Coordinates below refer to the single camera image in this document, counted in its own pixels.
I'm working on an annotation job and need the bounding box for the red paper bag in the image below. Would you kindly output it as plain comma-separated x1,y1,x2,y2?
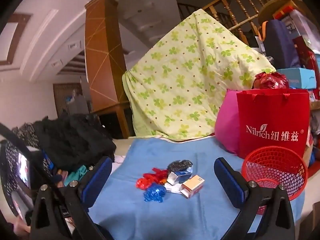
236,89,310,159

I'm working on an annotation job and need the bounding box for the clear plastic box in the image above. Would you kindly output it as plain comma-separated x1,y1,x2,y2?
285,9,315,40

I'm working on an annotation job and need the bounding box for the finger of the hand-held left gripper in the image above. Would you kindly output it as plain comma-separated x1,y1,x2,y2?
41,151,62,183

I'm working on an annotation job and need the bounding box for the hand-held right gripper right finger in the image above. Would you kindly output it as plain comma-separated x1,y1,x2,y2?
214,157,297,240

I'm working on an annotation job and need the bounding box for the light blue blanket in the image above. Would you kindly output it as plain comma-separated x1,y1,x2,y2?
89,136,298,240

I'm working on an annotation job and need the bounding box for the pink pillow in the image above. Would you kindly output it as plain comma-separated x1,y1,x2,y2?
214,89,242,154

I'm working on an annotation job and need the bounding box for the wooden stair railing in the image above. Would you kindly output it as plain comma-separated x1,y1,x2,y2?
202,0,280,45

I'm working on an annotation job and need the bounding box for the red mesh plastic basket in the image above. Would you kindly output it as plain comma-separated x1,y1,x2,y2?
242,146,308,215

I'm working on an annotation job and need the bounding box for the wooden pillar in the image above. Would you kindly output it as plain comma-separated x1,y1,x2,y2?
84,0,130,139

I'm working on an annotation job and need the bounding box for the blue crumpled plastic bag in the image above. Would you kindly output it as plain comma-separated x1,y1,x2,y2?
143,183,167,203

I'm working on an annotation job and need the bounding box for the navy bag with orange handle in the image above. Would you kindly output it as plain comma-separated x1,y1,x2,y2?
259,19,300,68

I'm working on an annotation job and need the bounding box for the black plastic bag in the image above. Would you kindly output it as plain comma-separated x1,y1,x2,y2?
167,159,193,174

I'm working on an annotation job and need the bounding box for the person's left hand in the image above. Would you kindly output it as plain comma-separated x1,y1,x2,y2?
12,217,32,238

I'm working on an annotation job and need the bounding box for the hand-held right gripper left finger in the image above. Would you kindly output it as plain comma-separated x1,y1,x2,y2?
30,156,113,240

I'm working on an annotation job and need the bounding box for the black fuzzy cloth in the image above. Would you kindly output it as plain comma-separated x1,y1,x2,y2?
32,114,117,173

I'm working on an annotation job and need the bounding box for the red plastic bag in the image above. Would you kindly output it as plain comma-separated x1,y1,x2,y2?
252,72,290,90

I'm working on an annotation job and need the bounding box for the red ribbon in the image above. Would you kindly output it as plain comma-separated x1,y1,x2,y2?
136,169,170,190

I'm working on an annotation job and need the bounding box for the red gift box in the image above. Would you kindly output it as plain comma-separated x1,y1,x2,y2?
292,36,320,89

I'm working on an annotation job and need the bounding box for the green clover print quilt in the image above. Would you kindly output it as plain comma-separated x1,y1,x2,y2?
122,9,277,142

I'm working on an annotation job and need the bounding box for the light blue cardboard box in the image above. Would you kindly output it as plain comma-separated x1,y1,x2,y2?
276,67,317,89

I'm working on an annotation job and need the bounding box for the wooden lattice screen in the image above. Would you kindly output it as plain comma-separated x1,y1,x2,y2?
53,83,87,117

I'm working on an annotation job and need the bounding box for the teal cloth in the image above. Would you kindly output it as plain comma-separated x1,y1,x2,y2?
64,165,88,187

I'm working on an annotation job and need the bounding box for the orange and white carton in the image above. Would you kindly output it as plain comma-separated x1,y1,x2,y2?
180,175,205,198

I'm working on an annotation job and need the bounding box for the blue and white carton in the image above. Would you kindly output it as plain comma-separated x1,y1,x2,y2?
167,170,193,186

